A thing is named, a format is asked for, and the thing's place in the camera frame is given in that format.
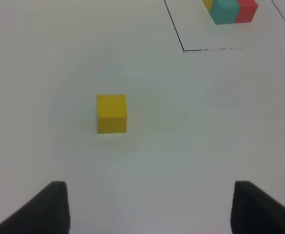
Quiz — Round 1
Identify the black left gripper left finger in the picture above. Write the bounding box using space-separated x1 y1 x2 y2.
0 181 71 234

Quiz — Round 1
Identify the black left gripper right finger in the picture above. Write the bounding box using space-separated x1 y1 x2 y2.
230 181 285 234

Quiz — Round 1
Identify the template red cube block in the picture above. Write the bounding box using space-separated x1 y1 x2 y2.
235 0 258 23

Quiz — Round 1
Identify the template green cube block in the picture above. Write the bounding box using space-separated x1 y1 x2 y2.
209 0 240 25

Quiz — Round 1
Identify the template yellow cube block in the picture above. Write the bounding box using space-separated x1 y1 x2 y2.
203 0 213 12

